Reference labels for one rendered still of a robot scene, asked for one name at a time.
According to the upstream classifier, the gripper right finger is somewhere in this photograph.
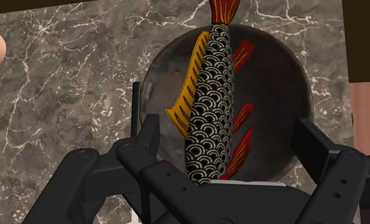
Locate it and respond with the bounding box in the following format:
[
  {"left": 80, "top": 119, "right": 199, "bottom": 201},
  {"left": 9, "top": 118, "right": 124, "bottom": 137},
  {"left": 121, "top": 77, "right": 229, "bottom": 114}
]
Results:
[{"left": 290, "top": 118, "right": 370, "bottom": 224}]

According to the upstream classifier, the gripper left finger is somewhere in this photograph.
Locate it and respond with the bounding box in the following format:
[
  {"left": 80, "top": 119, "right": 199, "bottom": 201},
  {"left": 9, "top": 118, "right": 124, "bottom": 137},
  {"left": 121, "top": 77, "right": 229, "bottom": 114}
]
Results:
[{"left": 22, "top": 81, "right": 232, "bottom": 224}]

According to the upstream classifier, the black scaled toy fish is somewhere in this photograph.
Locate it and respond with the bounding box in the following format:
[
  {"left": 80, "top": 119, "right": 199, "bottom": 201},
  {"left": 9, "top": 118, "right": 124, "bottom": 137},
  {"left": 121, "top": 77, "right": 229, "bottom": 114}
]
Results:
[{"left": 165, "top": 0, "right": 256, "bottom": 185}]

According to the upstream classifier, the dark round plate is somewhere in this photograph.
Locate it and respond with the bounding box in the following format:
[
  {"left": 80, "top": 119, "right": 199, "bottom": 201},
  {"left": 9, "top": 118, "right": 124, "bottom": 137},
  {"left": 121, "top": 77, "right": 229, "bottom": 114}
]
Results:
[{"left": 139, "top": 23, "right": 315, "bottom": 184}]

